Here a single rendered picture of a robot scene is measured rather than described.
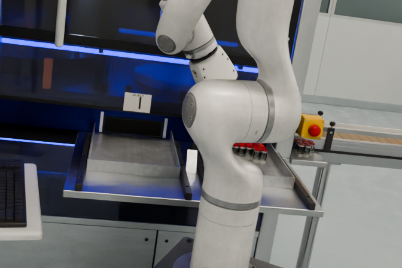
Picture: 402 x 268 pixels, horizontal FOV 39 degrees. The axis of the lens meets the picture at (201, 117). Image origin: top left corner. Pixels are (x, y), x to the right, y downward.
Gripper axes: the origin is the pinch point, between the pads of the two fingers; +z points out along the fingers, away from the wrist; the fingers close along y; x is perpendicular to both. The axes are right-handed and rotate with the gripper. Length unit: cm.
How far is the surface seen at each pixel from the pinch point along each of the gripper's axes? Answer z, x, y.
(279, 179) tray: 32.4, 4.1, 6.3
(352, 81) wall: 267, 338, 360
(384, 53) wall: 254, 317, 403
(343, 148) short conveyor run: 56, 21, 47
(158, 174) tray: 13.8, 20.1, -19.0
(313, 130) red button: 36, 15, 33
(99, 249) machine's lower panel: 41, 57, -38
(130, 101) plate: 0.7, 44.6, -6.2
